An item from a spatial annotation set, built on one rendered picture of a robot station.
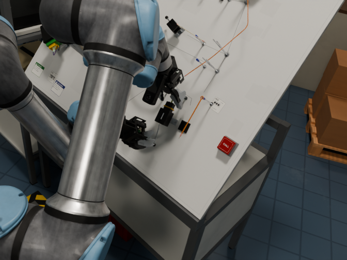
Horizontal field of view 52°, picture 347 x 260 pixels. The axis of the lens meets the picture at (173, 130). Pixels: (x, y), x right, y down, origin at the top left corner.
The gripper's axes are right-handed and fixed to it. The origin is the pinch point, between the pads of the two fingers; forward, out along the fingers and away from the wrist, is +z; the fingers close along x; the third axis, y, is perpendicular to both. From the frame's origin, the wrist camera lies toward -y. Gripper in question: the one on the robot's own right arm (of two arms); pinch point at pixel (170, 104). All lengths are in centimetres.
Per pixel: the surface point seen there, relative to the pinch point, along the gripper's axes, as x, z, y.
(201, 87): -5.4, 1.7, 13.0
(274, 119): -27, 35, 33
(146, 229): 1, 54, -37
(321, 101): -17, 164, 147
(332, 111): -31, 148, 130
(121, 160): 13.2, 18.4, -23.6
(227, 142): -25.7, 4.7, -1.5
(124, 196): 16, 44, -31
